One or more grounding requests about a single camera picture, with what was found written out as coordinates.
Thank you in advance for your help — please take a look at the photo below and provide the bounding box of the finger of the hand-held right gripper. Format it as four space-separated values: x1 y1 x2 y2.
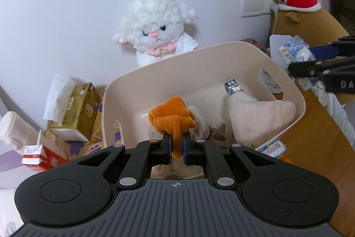
309 36 355 60
288 56 355 79

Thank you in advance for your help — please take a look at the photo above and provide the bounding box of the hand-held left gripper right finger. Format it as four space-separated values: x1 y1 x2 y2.
182 133 278 190

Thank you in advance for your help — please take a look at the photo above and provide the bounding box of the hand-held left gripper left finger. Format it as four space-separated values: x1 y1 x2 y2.
78 132 173 190

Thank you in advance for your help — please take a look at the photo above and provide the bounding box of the blue white patterned packet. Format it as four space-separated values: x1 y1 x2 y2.
278 35 317 69

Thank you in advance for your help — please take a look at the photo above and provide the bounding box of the white grey cat plush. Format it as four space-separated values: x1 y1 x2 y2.
186 104 232 149

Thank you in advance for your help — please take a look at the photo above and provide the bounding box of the orange plush toy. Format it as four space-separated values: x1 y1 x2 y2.
148 96 198 160

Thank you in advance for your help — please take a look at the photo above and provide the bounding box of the beige fluffy plush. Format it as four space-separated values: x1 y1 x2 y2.
227 93 297 149

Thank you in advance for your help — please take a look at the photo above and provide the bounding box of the patterned long box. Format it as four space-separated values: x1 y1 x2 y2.
224 78 247 96

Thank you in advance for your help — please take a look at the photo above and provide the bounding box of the beige plastic storage bin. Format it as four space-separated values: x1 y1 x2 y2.
101 41 306 154

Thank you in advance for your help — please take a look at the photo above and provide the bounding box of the cartoon print tissue packet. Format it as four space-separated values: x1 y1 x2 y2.
254 139 286 158

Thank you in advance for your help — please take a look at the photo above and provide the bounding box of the brown capybara plush pillow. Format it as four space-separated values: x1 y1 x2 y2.
270 8 355 104

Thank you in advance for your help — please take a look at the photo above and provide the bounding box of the pale striped cloth bag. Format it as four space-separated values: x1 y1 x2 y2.
311 79 355 147

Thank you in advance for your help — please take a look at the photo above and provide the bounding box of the white standing panel device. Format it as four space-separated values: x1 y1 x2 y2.
258 34 294 94

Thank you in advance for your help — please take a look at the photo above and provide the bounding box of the white power plug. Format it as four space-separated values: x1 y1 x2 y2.
270 1 279 35

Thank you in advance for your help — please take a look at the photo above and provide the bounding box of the gold tissue box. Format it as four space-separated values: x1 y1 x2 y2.
43 74 102 141

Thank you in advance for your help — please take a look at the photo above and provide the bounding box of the red milk carton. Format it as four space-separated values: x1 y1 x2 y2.
22 130 71 172

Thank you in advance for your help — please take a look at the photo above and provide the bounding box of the white lamb plush toy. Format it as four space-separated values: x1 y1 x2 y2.
112 0 199 69

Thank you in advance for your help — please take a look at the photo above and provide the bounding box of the white thermos bottle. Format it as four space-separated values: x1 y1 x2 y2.
0 111 39 150

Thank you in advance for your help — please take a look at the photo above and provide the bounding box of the white printed bedding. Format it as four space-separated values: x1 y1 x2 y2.
0 188 25 237

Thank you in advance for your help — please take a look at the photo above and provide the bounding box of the white wall socket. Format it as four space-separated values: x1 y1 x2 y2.
241 0 278 18

